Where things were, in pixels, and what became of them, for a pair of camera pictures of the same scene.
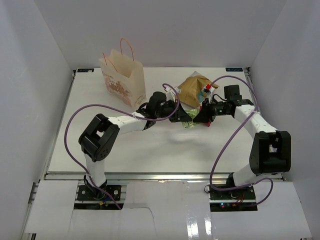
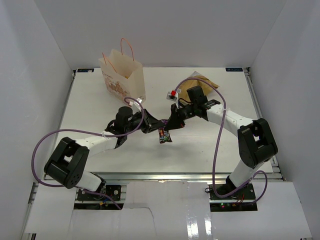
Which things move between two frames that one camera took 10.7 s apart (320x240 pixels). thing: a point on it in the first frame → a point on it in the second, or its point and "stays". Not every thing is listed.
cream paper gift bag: x=124 y=78 stays
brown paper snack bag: x=190 y=88 stays
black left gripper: x=183 y=116 → x=150 y=123
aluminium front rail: x=152 y=177 stays
